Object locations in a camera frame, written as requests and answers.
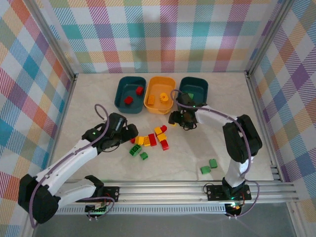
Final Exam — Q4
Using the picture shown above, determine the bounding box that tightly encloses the orange-yellow plastic container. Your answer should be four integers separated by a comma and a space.
144, 76, 176, 116

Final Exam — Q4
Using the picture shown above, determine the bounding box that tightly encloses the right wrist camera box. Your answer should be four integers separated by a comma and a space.
176, 93, 196, 110

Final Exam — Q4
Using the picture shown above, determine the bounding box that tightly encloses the aluminium floor side rail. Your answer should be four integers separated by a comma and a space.
43, 74, 79, 185
245, 71, 282, 182

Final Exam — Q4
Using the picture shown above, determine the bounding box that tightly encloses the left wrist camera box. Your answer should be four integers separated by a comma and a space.
108, 113, 128, 139

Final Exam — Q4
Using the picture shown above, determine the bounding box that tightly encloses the grey slotted cable duct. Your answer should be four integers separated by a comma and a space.
55, 206, 228, 215

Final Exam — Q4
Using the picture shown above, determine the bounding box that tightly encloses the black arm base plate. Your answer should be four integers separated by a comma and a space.
206, 184, 252, 201
100, 186, 120, 202

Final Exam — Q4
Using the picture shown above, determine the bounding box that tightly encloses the large green studded lego brick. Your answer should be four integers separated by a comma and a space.
129, 144, 143, 157

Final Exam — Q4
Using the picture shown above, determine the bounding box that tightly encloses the dark teal plastic container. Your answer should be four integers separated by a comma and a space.
175, 76, 209, 113
114, 76, 147, 115

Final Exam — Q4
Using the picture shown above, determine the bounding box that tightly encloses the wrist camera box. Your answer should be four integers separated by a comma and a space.
108, 113, 128, 139
176, 93, 196, 110

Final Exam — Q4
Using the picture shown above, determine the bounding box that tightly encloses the aluminium mounting rail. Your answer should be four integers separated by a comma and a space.
58, 179, 298, 206

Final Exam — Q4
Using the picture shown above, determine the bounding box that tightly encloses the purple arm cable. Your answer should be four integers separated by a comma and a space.
170, 89, 260, 219
29, 103, 117, 229

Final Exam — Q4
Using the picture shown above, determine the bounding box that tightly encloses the controller circuit board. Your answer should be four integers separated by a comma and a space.
85, 203, 109, 215
226, 201, 244, 213

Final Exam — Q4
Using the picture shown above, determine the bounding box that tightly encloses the aluminium frame post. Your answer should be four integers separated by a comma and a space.
21, 221, 38, 237
290, 202, 308, 237
244, 0, 297, 77
24, 0, 77, 82

